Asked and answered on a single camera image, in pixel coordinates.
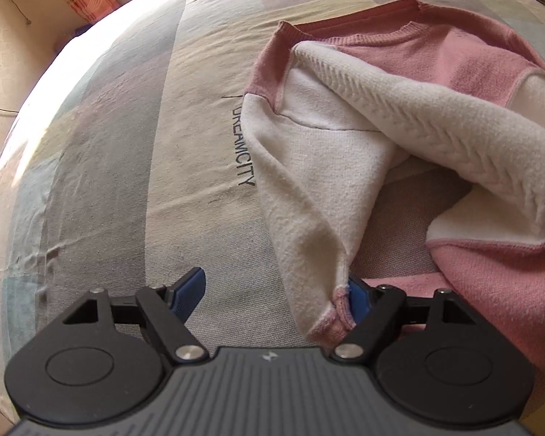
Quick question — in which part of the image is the pink and white knit sweater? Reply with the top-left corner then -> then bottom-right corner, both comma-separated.
241,0 -> 545,374

